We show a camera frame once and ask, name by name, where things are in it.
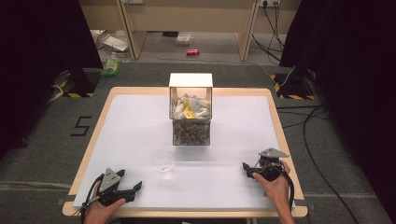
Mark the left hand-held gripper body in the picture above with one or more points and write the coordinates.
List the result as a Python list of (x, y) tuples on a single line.
[(109, 183)]

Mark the white table mat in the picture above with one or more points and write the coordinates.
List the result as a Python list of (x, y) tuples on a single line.
[(134, 140)]

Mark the pile of white tea bags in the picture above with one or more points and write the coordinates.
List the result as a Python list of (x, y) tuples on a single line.
[(193, 105)]

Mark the beige desk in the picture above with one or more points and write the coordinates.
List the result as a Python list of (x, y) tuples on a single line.
[(193, 15)]

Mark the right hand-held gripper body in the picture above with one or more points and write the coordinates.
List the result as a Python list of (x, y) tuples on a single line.
[(271, 165)]

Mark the wooden table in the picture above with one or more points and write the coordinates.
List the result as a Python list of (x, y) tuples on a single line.
[(140, 91)]

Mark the red can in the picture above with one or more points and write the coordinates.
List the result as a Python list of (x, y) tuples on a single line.
[(192, 51)]

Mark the pile of colourful packets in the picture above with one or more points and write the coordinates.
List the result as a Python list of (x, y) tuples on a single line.
[(191, 132)]

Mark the clear glass cup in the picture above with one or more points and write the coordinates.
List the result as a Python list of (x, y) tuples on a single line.
[(164, 165)]

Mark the crumpled clear plastic wrapping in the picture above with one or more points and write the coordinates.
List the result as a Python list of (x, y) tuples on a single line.
[(110, 40)]

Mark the clear plastic bag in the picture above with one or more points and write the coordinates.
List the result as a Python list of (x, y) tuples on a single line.
[(184, 39)]

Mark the person's right hand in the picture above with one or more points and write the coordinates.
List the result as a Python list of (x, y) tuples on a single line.
[(275, 188)]

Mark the black curtain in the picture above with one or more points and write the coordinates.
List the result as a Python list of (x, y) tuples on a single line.
[(37, 62), (351, 77)]

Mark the green packet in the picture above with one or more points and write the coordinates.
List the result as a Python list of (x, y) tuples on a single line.
[(110, 67)]

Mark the white wall socket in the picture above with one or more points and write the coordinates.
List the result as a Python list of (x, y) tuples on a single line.
[(269, 2)]

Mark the person's left hand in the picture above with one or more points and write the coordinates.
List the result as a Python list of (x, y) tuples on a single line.
[(101, 212)]

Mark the black stand base striped tape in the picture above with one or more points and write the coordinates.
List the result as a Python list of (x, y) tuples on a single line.
[(79, 82), (292, 85)]

